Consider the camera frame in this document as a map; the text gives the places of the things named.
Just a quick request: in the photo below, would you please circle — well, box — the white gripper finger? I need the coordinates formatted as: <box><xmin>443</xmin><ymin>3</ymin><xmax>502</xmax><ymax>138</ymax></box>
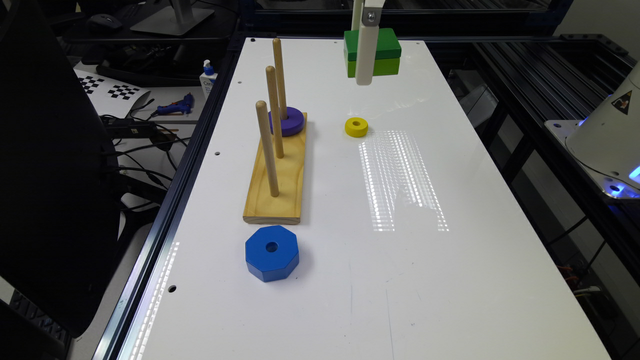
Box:
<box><xmin>355</xmin><ymin>6</ymin><xmax>383</xmax><ymax>86</ymax></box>
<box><xmin>351</xmin><ymin>0</ymin><xmax>363</xmax><ymax>31</ymax></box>

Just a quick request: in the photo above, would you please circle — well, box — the green square block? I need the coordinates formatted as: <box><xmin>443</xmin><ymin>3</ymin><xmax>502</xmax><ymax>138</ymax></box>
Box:
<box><xmin>343</xmin><ymin>28</ymin><xmax>402</xmax><ymax>78</ymax></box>

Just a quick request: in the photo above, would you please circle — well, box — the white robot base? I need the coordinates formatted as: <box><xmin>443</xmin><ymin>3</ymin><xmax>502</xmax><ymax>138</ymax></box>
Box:
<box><xmin>545</xmin><ymin>67</ymin><xmax>639</xmax><ymax>200</ymax></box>

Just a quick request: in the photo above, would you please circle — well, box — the blue octagon block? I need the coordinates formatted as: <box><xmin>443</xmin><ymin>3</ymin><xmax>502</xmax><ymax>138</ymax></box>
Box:
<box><xmin>245</xmin><ymin>225</ymin><xmax>299</xmax><ymax>282</ymax></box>

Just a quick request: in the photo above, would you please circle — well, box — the rear wooden peg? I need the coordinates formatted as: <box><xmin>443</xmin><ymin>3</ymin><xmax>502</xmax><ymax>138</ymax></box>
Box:
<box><xmin>272</xmin><ymin>38</ymin><xmax>288</xmax><ymax>120</ymax></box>

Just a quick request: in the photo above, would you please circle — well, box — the wooden peg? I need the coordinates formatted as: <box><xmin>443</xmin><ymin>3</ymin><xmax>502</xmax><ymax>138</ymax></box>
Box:
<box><xmin>265</xmin><ymin>65</ymin><xmax>284</xmax><ymax>159</ymax></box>
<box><xmin>272</xmin><ymin>38</ymin><xmax>288</xmax><ymax>120</ymax></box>
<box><xmin>255</xmin><ymin>100</ymin><xmax>279</xmax><ymax>197</ymax></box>

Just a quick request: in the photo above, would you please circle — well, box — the middle wooden peg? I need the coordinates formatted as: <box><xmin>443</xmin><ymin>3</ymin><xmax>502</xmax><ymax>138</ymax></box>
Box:
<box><xmin>265</xmin><ymin>65</ymin><xmax>284</xmax><ymax>159</ymax></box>

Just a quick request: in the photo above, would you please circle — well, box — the front wooden peg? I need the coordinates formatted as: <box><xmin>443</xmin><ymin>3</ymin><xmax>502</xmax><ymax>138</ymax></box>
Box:
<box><xmin>255</xmin><ymin>100</ymin><xmax>279</xmax><ymax>197</ymax></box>

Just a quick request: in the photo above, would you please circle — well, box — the white lotion bottle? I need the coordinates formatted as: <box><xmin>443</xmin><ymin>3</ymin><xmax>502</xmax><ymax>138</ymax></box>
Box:
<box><xmin>199</xmin><ymin>59</ymin><xmax>217</xmax><ymax>98</ymax></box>

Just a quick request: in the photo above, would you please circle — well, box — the monitor stand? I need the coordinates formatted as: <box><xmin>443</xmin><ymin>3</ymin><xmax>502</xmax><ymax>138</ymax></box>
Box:
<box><xmin>130</xmin><ymin>0</ymin><xmax>215</xmax><ymax>36</ymax></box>

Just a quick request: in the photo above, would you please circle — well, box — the blue glue gun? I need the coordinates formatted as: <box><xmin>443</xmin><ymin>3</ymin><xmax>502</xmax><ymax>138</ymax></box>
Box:
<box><xmin>156</xmin><ymin>93</ymin><xmax>194</xmax><ymax>115</ymax></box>

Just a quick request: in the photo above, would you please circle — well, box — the wooden peg base board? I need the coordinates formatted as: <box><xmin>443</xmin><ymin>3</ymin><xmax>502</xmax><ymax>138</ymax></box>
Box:
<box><xmin>243</xmin><ymin>129</ymin><xmax>306</xmax><ymax>225</ymax></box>

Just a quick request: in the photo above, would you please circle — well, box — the black computer mouse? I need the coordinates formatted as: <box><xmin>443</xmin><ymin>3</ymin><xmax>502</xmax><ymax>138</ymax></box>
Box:
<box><xmin>86</xmin><ymin>14</ymin><xmax>123</xmax><ymax>33</ymax></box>

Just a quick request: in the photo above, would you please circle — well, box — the checkerboard calibration sheet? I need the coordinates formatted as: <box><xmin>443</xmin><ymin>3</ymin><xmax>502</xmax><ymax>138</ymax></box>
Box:
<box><xmin>75</xmin><ymin>69</ymin><xmax>149</xmax><ymax>118</ymax></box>

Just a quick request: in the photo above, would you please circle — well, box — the yellow ring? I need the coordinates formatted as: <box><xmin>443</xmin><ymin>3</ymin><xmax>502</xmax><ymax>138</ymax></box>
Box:
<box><xmin>344</xmin><ymin>116</ymin><xmax>370</xmax><ymax>139</ymax></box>

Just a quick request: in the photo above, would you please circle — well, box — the purple ring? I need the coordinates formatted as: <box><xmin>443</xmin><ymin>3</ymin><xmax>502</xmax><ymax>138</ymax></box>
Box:
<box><xmin>268</xmin><ymin>106</ymin><xmax>306</xmax><ymax>138</ymax></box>

